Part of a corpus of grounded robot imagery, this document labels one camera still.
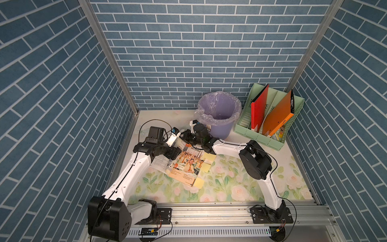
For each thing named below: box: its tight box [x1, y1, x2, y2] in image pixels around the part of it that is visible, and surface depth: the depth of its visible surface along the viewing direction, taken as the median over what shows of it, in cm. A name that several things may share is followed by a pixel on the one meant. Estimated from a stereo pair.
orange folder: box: [262, 89, 295, 137], surface depth 91 cm
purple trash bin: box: [193, 91, 242, 140], surface depth 95 cm
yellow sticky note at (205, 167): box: [200, 162, 212, 173], surface depth 91 cm
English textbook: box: [150, 139, 207, 187], surface depth 91 cm
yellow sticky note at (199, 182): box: [193, 176, 205, 189], surface depth 86 cm
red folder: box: [250, 83, 270, 133], surface depth 94 cm
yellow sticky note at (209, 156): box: [202, 152, 217, 162], surface depth 95 cm
